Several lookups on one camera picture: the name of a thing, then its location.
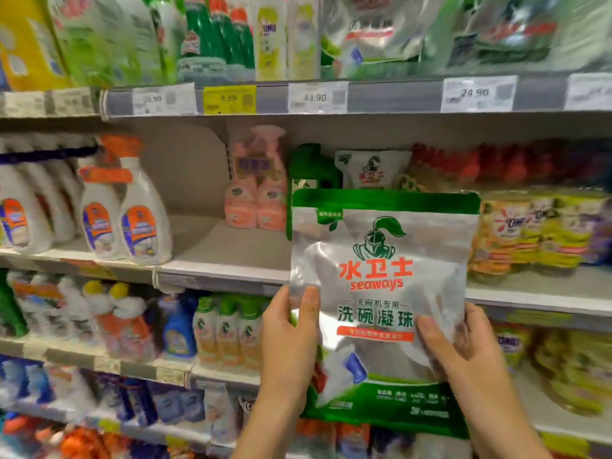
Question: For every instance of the person's left hand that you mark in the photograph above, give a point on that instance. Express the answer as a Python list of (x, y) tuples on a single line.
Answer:
[(287, 349)]

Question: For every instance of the row of yellow red-capped bottles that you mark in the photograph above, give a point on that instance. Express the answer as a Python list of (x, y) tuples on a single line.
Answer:
[(545, 224)]

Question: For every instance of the yellow-capped pink-label cleaner bottle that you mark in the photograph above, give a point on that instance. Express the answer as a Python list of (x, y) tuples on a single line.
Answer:
[(136, 330), (100, 325)]

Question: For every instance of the cluster of orange trigger sprayers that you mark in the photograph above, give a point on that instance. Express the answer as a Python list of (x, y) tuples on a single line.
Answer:
[(67, 440)]

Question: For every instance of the yellow price tag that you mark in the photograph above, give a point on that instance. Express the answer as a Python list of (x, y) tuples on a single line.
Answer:
[(229, 100), (566, 445), (540, 317)]

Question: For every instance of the row of green pump bottles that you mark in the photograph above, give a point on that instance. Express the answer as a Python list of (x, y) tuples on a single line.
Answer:
[(110, 38)]

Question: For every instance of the white orange-trigger spray bottle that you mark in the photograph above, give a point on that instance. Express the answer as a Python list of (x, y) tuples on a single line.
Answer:
[(100, 224), (143, 229)]

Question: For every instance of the clear-wrapped white bottle pack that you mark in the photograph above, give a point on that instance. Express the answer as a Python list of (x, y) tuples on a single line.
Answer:
[(53, 306)]

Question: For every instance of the cluster of blue cleaner bottles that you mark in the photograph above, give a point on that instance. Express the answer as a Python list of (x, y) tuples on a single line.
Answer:
[(124, 396)]

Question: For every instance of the green capped cleaner bottle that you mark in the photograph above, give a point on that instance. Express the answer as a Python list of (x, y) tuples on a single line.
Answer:
[(311, 167)]

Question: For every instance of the row of white green-capped bottles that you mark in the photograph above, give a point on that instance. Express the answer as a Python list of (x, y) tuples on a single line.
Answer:
[(229, 334)]

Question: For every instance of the yellow green cleaner bottle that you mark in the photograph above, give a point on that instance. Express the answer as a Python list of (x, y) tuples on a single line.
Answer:
[(29, 38)]

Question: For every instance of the person's right hand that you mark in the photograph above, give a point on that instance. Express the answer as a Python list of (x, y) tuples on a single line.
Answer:
[(469, 377)]

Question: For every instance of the person's right forearm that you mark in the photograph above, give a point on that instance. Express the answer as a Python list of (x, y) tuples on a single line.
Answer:
[(507, 437)]

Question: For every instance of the white price tag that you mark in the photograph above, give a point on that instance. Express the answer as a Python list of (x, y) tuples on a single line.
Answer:
[(318, 97), (478, 93), (590, 91), (171, 375), (73, 102), (21, 104), (34, 351), (107, 365), (164, 100)]

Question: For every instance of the pink twin spray bottle pack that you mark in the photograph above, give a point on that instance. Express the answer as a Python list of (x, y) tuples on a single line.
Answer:
[(256, 191)]

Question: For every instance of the cluster of green cleaner bottles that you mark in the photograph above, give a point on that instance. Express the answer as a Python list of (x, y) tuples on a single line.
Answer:
[(11, 306)]

